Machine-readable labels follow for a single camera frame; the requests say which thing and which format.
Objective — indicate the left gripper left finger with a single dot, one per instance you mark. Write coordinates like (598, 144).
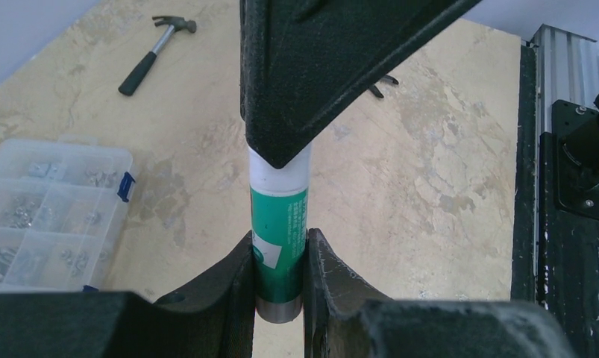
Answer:
(210, 316)

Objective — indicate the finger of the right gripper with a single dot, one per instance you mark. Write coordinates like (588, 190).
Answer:
(303, 62)

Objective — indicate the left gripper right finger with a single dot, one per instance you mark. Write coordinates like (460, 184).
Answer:
(345, 316)

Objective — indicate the green white glue stick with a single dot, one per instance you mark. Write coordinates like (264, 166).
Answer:
(279, 199)

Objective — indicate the clear plastic screw box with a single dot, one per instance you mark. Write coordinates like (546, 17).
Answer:
(62, 208)

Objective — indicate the black handled hammer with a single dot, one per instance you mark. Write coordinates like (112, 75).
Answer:
(174, 24)

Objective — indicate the black base frame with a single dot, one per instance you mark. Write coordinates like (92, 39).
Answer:
(555, 253)

